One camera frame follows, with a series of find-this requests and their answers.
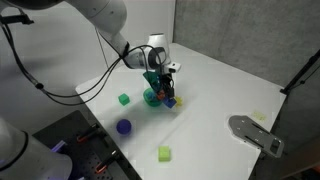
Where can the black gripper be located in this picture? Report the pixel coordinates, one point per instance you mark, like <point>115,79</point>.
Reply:
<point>167,80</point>

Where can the blue building block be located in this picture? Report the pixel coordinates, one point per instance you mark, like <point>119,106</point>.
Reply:
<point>169,102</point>

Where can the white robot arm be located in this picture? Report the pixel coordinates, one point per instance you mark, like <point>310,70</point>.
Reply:
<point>100,13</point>

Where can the orange toy block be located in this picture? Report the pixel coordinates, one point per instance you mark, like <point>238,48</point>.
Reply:
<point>161,95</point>

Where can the lime green building block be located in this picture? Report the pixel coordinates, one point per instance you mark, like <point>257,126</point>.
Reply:
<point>164,154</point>

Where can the small yellow toy piece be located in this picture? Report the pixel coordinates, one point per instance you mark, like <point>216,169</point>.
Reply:
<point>179,101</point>

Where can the light blue toy piece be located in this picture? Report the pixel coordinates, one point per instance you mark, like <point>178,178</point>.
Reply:
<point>151,96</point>

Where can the green plastic bowl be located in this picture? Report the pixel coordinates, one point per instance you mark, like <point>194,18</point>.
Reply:
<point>151,103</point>

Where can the purple bumpy ball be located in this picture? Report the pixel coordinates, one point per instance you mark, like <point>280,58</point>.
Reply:
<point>123,127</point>

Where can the orange black clamp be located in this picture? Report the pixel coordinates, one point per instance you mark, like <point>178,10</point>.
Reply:
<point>87,134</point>
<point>106,162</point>

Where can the grey metal mounting plate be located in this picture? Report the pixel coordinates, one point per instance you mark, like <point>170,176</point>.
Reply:
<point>255,135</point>

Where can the black perforated base board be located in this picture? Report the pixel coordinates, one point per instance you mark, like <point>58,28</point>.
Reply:
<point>80,156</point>

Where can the purple translucent strip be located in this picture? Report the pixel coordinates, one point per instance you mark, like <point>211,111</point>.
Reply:
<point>58,146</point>

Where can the black stand pole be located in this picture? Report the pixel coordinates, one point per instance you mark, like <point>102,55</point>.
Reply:
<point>300,76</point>

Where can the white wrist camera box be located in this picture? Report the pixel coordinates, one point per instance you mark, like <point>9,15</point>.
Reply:
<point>173,67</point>

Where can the black mounting bracket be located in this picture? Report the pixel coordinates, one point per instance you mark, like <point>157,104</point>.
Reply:
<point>16,20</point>

